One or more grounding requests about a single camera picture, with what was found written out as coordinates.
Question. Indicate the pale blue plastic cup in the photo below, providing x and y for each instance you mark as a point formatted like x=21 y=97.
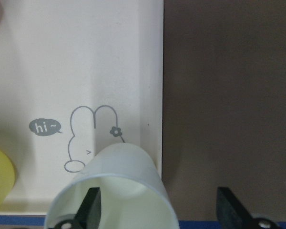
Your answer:
x=132 y=193

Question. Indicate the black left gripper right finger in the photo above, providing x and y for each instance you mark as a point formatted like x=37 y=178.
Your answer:
x=231 y=213

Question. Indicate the white serving tray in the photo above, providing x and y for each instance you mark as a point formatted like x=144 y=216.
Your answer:
x=75 y=76

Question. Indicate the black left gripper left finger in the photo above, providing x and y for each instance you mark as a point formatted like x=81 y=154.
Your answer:
x=88 y=215

